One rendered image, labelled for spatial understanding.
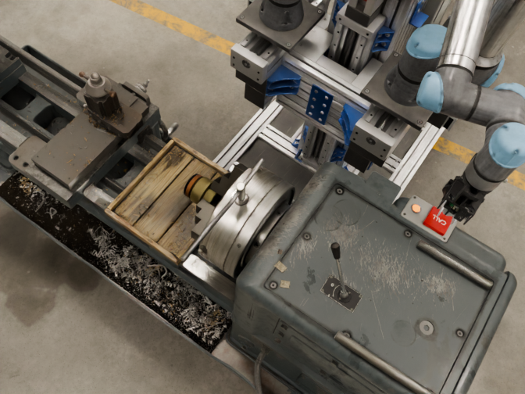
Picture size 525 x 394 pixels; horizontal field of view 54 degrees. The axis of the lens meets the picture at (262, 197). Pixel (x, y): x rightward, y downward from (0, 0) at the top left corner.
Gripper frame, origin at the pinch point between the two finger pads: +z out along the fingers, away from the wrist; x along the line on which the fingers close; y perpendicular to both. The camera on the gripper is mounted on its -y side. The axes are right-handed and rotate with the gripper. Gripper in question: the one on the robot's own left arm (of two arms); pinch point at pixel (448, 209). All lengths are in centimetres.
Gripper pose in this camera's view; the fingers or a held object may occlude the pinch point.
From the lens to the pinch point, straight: 136.5
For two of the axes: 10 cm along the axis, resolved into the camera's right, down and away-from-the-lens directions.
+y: -5.7, 7.2, -4.0
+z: -0.7, 4.5, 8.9
